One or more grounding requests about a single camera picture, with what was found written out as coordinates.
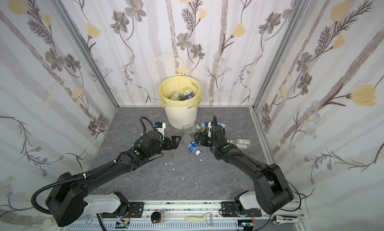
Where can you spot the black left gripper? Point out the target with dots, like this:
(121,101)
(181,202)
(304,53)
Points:
(167,142)

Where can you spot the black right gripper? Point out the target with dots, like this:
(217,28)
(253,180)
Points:
(214,133)

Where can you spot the clear bottle blue label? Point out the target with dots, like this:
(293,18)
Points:
(192,146)

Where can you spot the white green label bottle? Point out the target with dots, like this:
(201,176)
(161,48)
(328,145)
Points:
(241,143)

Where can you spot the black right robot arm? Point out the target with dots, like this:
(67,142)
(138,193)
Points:
(272,190)

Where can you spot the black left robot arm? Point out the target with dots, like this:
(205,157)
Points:
(65,199)

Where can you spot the yellow bin liner bag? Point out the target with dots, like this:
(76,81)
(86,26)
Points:
(180,84)

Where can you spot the black round knob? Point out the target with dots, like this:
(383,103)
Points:
(157,217)

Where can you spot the beige vegetable peeler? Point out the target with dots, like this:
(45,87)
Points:
(207,219)

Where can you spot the adjustable wrench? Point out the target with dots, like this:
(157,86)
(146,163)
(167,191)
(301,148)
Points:
(279,220)

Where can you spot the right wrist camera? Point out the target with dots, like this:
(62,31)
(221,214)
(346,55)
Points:
(210,131)

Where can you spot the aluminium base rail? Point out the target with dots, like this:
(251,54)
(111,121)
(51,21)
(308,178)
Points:
(225,218)

